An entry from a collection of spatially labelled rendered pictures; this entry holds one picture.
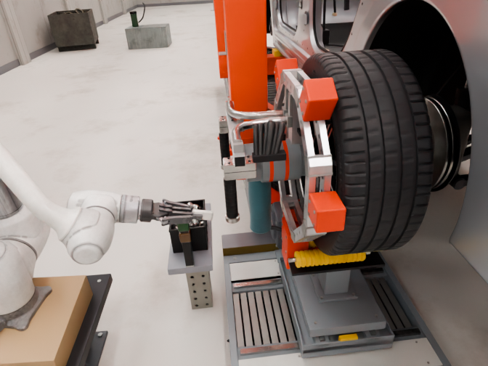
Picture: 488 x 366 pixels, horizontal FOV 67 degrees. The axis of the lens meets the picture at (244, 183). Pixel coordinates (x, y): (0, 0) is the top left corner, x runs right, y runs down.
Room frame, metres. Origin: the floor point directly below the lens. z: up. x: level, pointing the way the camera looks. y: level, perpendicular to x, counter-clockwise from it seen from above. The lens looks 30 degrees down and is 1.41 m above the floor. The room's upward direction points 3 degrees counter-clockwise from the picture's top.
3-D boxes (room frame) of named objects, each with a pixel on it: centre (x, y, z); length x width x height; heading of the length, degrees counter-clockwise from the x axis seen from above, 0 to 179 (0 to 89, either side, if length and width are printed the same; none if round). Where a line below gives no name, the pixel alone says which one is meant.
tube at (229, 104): (1.19, -0.05, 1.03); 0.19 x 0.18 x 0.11; 94
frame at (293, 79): (1.10, -0.18, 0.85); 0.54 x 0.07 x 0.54; 4
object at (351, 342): (1.14, -0.35, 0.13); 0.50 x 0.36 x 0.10; 4
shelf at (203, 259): (1.25, 0.24, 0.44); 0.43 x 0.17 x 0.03; 4
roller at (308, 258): (0.99, -0.29, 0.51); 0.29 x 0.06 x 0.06; 94
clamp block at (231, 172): (0.92, 0.01, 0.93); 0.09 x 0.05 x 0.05; 94
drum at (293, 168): (1.09, -0.11, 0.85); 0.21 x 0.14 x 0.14; 94
